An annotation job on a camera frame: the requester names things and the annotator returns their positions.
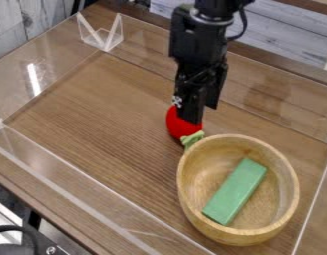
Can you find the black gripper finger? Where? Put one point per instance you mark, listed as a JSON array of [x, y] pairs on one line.
[[191, 101], [216, 76]]

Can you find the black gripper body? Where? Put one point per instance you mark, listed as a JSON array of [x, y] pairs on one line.
[[194, 64]]

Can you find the red plush strawberry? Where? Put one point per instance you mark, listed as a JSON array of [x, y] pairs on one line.
[[182, 130]]

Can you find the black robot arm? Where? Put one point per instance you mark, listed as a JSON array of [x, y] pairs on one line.
[[203, 27]]

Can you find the wooden oval bowl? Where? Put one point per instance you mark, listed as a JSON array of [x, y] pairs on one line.
[[203, 169]]

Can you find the green rectangular block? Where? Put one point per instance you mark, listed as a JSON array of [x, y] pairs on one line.
[[234, 193]]

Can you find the clear acrylic corner bracket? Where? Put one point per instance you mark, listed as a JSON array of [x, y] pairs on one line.
[[101, 38]]

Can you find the black metal table mount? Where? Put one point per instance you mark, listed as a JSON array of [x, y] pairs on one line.
[[42, 245]]

